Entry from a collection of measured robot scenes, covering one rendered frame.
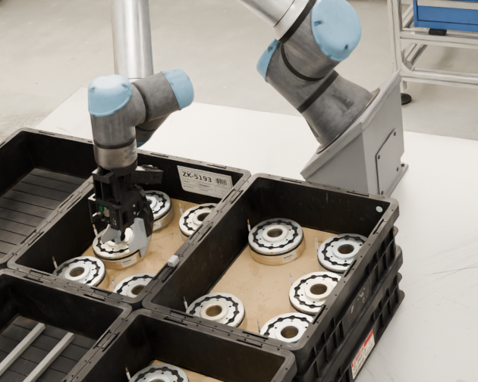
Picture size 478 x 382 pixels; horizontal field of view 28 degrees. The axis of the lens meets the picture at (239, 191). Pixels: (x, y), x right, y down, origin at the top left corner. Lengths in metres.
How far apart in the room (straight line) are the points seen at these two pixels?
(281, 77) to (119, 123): 0.46
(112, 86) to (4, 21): 3.62
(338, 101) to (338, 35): 0.18
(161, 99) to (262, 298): 0.39
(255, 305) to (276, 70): 0.54
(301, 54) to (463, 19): 1.72
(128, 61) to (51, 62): 2.81
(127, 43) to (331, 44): 0.39
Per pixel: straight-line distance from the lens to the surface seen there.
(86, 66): 4.51
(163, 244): 1.85
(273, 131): 2.37
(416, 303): 1.83
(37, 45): 4.85
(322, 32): 1.83
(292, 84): 1.96
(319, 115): 1.97
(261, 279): 1.72
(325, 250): 1.71
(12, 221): 2.05
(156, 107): 1.66
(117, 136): 1.64
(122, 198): 1.71
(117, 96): 1.61
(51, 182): 2.13
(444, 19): 3.57
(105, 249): 1.83
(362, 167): 1.94
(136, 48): 1.84
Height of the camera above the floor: 1.94
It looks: 35 degrees down
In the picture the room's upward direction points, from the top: 11 degrees counter-clockwise
